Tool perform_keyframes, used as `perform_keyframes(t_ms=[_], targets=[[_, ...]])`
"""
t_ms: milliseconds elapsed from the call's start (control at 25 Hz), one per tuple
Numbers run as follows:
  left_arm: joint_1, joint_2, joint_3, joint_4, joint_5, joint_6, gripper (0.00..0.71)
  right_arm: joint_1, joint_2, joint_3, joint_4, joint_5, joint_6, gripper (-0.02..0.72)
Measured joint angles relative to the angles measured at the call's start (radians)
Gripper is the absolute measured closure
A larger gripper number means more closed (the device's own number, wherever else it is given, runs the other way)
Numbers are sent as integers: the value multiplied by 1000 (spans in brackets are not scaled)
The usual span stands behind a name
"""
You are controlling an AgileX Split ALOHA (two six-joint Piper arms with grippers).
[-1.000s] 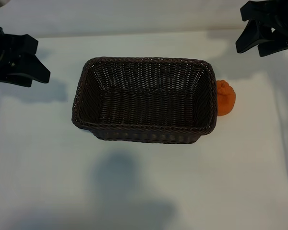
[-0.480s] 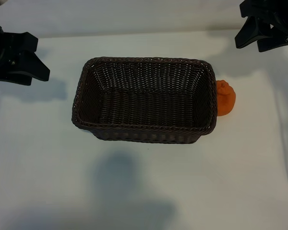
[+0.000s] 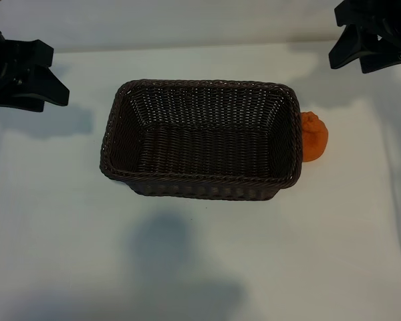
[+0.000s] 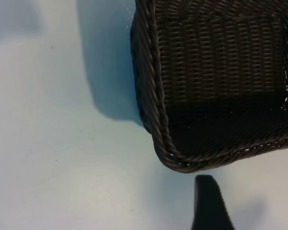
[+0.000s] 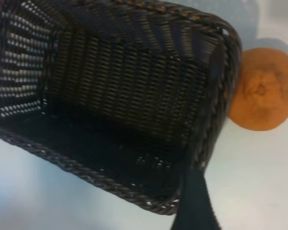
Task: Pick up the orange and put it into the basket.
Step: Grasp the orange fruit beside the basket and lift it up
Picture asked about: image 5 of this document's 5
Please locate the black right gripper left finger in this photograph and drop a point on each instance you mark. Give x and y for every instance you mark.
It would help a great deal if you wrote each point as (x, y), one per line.
(196, 203)

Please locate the orange with knobbed top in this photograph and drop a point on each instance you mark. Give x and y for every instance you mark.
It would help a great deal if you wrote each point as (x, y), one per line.
(261, 95)

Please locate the dark brown wicker basket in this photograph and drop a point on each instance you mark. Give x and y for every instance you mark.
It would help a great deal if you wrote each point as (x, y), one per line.
(110, 95)

